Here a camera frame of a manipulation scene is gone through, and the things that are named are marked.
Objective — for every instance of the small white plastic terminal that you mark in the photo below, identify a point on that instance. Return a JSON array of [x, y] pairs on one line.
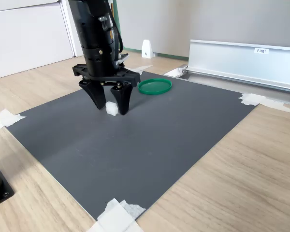
[[111, 109]]

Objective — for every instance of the round green lid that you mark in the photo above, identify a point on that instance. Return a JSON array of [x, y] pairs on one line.
[[154, 90]]

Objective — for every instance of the white tape piece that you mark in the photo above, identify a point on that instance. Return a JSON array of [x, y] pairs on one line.
[[258, 100], [141, 68], [7, 118], [116, 217]]

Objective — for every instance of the dark grey mat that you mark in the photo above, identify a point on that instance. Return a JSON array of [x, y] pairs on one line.
[[135, 145]]

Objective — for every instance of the white partition panel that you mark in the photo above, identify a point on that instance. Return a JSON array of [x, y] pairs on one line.
[[26, 36]]

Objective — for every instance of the grey partition panel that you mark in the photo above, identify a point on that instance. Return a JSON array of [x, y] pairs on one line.
[[207, 21]]

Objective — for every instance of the small white bracket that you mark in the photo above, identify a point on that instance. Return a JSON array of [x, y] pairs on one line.
[[146, 49]]

